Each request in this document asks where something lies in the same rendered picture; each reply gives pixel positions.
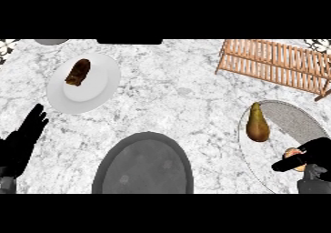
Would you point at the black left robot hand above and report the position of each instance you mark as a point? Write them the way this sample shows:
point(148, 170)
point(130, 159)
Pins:
point(20, 142)

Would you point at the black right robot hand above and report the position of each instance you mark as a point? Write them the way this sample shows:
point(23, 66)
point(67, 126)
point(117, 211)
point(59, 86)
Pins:
point(318, 154)

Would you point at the tan cupcake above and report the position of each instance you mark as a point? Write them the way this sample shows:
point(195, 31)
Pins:
point(291, 152)

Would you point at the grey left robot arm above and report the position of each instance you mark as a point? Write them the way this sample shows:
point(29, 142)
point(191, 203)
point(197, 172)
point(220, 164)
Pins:
point(6, 184)

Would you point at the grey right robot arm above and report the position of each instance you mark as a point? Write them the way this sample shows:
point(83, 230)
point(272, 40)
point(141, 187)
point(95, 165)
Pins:
point(316, 184)

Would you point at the grey oval placemat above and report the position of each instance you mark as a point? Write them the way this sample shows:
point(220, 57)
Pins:
point(288, 121)

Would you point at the wooden tiered shelf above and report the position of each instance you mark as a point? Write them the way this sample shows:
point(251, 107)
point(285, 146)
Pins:
point(279, 65)

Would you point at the brown pear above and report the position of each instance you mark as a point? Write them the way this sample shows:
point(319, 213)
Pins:
point(257, 127)

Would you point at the white round plate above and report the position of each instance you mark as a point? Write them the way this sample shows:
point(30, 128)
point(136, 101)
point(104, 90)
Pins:
point(83, 82)

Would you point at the dark brown bread piece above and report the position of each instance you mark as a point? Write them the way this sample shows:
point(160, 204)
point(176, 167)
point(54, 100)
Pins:
point(79, 72)

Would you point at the dark grey oval tray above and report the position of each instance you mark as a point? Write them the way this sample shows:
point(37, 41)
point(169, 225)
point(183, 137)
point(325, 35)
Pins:
point(144, 167)

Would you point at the grey round dish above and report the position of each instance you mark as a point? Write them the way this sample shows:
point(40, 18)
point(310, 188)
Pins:
point(51, 41)

